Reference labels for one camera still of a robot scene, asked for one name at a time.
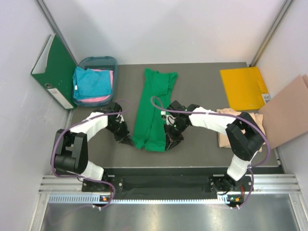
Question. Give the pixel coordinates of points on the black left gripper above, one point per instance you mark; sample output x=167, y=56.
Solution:
x=124, y=137

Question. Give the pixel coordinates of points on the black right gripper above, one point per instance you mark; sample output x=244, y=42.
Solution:
x=172, y=140

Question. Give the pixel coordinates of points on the green t shirt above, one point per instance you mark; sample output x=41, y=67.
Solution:
x=149, y=133

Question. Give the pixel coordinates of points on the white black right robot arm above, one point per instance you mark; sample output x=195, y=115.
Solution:
x=244, y=135

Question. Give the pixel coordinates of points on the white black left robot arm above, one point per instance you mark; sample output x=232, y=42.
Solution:
x=70, y=155

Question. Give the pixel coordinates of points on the pink t shirt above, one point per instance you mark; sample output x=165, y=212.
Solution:
x=96, y=98

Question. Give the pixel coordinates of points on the beige folded t shirt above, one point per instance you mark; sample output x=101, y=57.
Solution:
x=223, y=141

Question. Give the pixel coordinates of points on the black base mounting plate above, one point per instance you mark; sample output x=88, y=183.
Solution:
x=207, y=179

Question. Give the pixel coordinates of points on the blue t shirt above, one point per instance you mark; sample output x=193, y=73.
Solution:
x=92, y=83

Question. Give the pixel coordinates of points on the teal plastic bin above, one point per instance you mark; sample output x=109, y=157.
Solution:
x=94, y=81

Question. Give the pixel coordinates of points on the yellow folder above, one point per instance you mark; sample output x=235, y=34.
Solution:
x=245, y=88

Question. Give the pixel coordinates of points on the green lever arch binder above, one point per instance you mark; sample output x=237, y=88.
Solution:
x=53, y=70

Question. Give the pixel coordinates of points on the brown cardboard sheet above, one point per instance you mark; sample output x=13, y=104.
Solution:
x=286, y=114

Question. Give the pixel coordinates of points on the grey slotted cable duct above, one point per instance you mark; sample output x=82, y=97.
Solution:
x=102, y=199

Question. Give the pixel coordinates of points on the aluminium frame rail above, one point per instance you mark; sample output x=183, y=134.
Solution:
x=268, y=183

